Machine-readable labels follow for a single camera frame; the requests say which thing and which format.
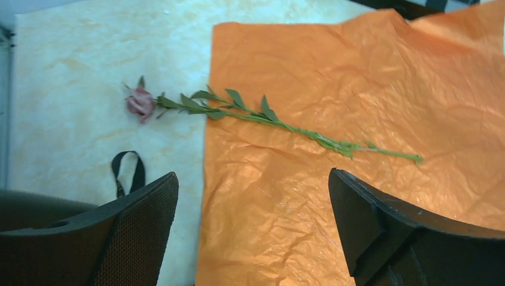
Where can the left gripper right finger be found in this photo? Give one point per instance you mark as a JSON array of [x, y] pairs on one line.
[[388, 241]]

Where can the black cylindrical vase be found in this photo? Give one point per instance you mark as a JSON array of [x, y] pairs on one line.
[[24, 210]]

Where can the orange wrapping paper sheet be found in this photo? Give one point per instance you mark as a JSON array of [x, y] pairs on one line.
[[432, 87]]

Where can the mauve bud flower stem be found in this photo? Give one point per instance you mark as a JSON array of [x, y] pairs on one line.
[[142, 103]]

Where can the black white chessboard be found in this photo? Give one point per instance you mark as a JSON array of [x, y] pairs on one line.
[[410, 9]]

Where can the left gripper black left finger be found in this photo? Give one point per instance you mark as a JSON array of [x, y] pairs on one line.
[[122, 242]]

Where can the black ribbon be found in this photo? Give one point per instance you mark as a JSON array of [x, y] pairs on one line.
[[128, 172]]

